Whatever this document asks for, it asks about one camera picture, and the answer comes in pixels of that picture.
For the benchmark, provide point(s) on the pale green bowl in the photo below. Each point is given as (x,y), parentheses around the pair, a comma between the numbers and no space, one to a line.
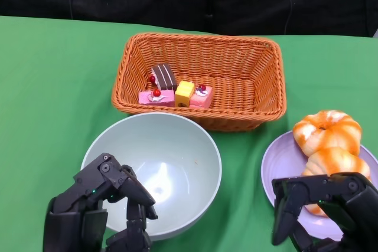
(177,145)

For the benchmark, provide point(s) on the magenta pink cake slice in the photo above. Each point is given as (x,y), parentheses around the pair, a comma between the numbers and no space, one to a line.
(165,97)

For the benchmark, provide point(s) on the oblong orange bread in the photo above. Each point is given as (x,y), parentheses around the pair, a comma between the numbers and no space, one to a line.
(333,160)

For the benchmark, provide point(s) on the green tablecloth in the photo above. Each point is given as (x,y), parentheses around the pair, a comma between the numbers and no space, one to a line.
(59,72)

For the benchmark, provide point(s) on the orange wicker basket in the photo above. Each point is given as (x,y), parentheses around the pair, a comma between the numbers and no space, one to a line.
(236,92)

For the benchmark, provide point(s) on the lavender plate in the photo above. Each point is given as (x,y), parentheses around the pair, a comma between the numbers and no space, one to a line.
(280,160)

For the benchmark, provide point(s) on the yellow cake slice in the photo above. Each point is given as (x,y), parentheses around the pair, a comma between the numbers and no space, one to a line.
(183,92)

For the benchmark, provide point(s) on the salmon pink cake slice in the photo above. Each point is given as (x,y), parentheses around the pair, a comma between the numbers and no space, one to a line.
(200,101)

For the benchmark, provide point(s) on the chocolate brown cake slice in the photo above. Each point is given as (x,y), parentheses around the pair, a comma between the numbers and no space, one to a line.
(165,78)

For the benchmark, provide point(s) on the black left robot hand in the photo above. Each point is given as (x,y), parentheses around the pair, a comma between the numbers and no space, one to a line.
(74,222)

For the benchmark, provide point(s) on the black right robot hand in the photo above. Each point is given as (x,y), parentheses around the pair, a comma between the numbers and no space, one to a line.
(360,204)

